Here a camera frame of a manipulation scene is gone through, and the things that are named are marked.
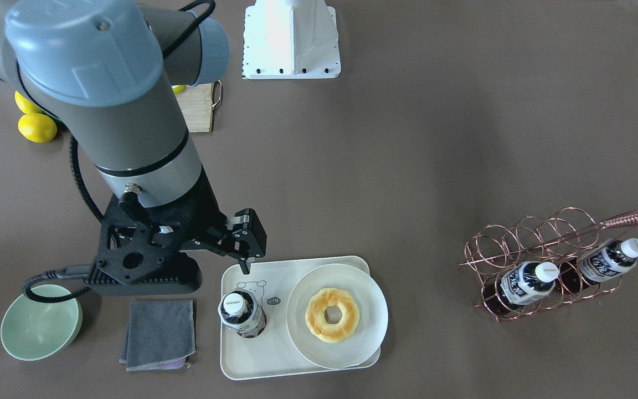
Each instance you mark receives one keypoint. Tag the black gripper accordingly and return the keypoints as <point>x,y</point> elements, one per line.
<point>209,203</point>

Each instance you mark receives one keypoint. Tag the tea bottle white cap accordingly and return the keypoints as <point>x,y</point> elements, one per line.
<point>241,312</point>

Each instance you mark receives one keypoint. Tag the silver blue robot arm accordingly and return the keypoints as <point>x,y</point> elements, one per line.
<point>106,70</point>

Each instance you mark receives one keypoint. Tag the cream serving tray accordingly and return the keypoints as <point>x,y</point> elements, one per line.
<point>273,353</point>

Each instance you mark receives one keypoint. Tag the tea bottle far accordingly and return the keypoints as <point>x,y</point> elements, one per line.
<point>528,283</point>

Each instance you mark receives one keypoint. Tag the tea bottle middle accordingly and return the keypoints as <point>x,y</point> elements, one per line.
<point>613,259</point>

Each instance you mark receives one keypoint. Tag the glazed donut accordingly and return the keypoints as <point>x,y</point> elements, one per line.
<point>317,322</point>

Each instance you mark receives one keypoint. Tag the grey folded cloth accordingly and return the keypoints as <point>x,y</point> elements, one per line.
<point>160,335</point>

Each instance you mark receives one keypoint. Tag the white round plate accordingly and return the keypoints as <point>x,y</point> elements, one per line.
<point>370,331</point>

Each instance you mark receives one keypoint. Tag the bamboo cutting board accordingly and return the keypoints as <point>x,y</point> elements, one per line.
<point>199,105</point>

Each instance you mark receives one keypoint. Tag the mint green bowl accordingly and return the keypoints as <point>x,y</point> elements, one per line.
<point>32,331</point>

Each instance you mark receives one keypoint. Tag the green lime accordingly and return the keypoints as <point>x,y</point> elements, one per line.
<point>59,124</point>

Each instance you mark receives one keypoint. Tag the yellow lemon near board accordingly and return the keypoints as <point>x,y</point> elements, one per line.
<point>37,128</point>

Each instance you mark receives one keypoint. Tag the yellow lemon far one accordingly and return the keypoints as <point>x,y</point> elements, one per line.
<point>25,105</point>

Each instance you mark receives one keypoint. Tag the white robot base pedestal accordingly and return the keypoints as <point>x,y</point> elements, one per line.
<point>290,40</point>

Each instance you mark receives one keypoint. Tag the copper wire bottle rack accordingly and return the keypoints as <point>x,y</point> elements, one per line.
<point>563,238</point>

